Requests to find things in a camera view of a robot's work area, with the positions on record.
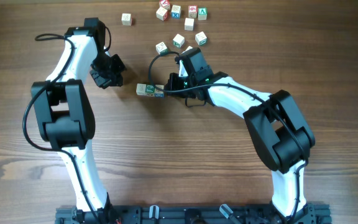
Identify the blue edged picture block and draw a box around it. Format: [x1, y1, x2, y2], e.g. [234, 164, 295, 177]
[154, 85, 164, 97]

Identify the green letter J block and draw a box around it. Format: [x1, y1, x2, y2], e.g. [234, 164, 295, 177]
[145, 85, 155, 96]

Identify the yellow edged wooden block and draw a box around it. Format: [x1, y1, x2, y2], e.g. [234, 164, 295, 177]
[136, 83, 147, 96]

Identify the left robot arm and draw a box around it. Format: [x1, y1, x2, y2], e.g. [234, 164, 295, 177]
[22, 17, 126, 223]

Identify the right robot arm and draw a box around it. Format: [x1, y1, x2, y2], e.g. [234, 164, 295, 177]
[164, 48, 315, 223]

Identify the green edged block lower left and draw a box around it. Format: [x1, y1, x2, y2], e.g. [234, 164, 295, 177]
[155, 42, 169, 55]

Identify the green edged block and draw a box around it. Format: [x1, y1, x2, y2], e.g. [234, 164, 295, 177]
[182, 46, 192, 53]
[155, 42, 169, 55]
[173, 34, 185, 48]
[195, 32, 208, 46]

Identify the green edged block lower right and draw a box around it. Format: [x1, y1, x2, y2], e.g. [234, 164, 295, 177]
[182, 46, 192, 53]

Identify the green edged block middle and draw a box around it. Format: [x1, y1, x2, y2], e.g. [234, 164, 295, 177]
[173, 34, 185, 48]

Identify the plain wooden block far left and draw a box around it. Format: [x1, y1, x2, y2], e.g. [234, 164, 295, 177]
[121, 13, 132, 26]

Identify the plain wooden block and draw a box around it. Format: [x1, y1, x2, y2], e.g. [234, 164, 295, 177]
[121, 13, 132, 26]
[185, 18, 195, 31]

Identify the plain wooden block centre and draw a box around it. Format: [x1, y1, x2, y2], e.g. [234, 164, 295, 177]
[185, 18, 195, 31]

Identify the red edged wooden block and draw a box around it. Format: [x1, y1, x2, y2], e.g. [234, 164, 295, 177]
[156, 7, 168, 21]

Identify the blue X letter block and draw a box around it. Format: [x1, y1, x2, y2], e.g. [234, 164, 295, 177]
[171, 5, 181, 19]

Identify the red number 6 block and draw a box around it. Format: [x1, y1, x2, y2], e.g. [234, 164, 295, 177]
[188, 5, 198, 18]

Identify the green letter A block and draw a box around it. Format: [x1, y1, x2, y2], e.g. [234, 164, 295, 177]
[198, 7, 208, 21]

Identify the red letter block top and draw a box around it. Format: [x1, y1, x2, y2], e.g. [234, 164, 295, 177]
[158, 0, 170, 11]

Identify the left black cable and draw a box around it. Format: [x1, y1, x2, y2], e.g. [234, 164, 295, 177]
[22, 26, 113, 223]

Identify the black cable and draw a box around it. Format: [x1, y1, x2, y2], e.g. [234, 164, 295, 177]
[147, 50, 310, 223]
[22, 26, 113, 223]

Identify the right black cable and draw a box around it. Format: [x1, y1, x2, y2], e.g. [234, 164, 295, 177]
[147, 50, 310, 223]

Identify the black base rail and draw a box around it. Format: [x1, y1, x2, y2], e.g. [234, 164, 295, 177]
[55, 203, 333, 224]

